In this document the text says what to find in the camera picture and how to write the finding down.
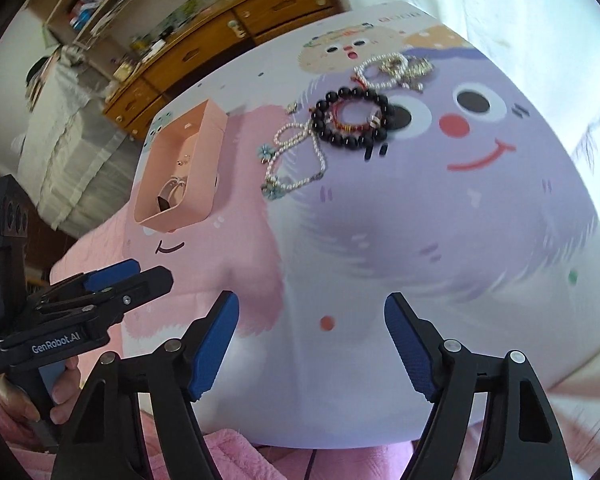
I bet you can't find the left hand holding gripper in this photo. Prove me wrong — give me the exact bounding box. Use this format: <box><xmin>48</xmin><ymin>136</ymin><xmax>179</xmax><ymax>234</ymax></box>
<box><xmin>0</xmin><ymin>356</ymin><xmax>81</xmax><ymax>425</ymax></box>

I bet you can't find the pink plastic organizer box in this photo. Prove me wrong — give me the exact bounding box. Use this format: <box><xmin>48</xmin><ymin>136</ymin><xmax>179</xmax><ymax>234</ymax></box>
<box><xmin>133</xmin><ymin>100</ymin><xmax>228</xmax><ymax>233</ymax></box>

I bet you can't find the white lace covered furniture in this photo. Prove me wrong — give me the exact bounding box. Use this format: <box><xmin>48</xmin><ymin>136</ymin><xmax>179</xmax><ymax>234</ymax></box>
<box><xmin>17</xmin><ymin>46</ymin><xmax>140</xmax><ymax>238</ymax></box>

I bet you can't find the small gold ring charm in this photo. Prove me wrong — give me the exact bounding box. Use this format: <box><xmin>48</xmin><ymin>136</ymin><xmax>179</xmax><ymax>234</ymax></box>
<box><xmin>285</xmin><ymin>102</ymin><xmax>298</xmax><ymax>115</ymax></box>

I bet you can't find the white pearl necklace with flowers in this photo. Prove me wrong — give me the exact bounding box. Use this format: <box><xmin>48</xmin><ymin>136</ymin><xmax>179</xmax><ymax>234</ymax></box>
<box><xmin>256</xmin><ymin>118</ymin><xmax>330</xmax><ymax>202</ymax></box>

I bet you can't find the black bead bracelet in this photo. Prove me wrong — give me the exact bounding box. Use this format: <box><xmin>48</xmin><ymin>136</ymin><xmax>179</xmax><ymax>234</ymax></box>
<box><xmin>308</xmin><ymin>84</ymin><xmax>398</xmax><ymax>152</ymax></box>

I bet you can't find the rhinestone leaf hair comb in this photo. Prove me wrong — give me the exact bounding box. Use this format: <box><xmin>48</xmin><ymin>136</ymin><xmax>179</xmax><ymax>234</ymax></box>
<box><xmin>380</xmin><ymin>55</ymin><xmax>434</xmax><ymax>93</ymax></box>

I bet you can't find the pink strap smartwatch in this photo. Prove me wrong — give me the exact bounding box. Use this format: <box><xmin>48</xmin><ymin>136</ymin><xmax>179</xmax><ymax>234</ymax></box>
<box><xmin>157</xmin><ymin>177</ymin><xmax>186</xmax><ymax>211</ymax></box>

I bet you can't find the white pearl bracelet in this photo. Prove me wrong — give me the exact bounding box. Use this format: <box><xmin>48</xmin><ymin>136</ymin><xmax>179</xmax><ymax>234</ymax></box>
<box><xmin>352</xmin><ymin>52</ymin><xmax>413</xmax><ymax>91</ymax></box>

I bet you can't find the red string bracelet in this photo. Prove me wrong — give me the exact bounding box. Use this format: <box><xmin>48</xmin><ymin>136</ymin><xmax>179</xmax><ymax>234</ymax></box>
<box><xmin>327</xmin><ymin>97</ymin><xmax>384</xmax><ymax>137</ymax></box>

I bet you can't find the cartoon printed table mat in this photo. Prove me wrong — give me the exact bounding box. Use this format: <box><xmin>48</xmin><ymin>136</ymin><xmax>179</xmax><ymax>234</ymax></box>
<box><xmin>52</xmin><ymin>2</ymin><xmax>600</xmax><ymax>448</ymax></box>

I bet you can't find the wooden drawer cabinet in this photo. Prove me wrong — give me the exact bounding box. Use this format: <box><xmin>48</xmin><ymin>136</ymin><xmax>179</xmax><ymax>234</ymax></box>
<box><xmin>102</xmin><ymin>0</ymin><xmax>342</xmax><ymax>140</ymax></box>

